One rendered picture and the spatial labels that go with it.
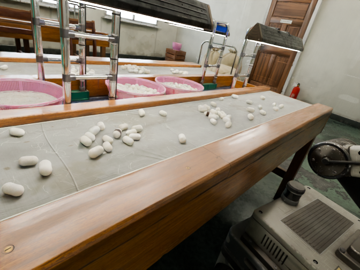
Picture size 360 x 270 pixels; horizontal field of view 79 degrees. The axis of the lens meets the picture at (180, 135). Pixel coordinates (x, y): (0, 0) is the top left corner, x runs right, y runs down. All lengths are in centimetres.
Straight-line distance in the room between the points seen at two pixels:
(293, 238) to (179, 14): 79
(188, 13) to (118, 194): 52
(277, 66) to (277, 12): 110
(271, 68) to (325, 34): 112
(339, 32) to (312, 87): 103
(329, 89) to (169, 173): 490
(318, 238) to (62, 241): 82
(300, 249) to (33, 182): 77
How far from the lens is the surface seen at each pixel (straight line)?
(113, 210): 36
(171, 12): 65
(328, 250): 94
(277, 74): 546
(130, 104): 79
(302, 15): 545
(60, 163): 51
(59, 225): 36
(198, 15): 73
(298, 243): 89
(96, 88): 108
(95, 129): 60
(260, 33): 109
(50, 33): 335
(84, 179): 46
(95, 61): 146
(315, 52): 530
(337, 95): 519
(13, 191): 44
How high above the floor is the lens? 103
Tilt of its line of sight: 26 degrees down
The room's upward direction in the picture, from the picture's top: 12 degrees clockwise
